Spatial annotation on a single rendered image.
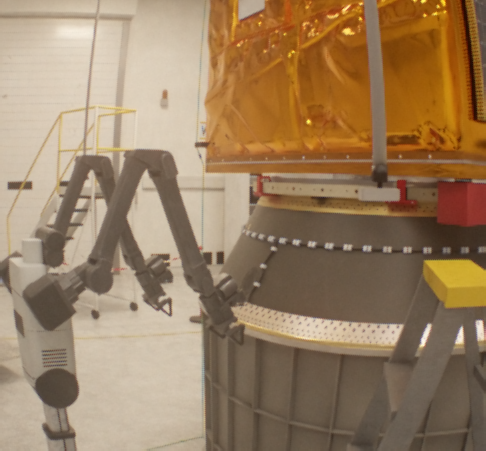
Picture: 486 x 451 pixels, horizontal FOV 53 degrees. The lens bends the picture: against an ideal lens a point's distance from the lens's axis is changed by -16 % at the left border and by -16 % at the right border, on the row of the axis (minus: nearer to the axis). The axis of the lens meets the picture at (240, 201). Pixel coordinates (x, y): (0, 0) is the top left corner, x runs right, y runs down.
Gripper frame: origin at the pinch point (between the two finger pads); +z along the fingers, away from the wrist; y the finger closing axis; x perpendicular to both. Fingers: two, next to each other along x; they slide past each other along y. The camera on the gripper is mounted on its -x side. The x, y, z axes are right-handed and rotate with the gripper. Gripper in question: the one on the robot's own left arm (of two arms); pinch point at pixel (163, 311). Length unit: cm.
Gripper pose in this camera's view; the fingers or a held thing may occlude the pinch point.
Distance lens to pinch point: 219.7
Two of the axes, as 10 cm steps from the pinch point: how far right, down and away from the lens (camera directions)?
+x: -7.0, 5.1, -5.0
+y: -6.0, -0.4, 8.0
